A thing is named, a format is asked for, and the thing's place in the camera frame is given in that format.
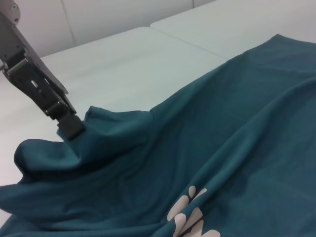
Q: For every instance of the teal t-shirt with cream letters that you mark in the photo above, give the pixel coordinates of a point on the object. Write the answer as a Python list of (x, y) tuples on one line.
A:
[(197, 135)]

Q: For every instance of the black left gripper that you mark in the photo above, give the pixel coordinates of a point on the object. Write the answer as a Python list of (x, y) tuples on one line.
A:
[(14, 39)]

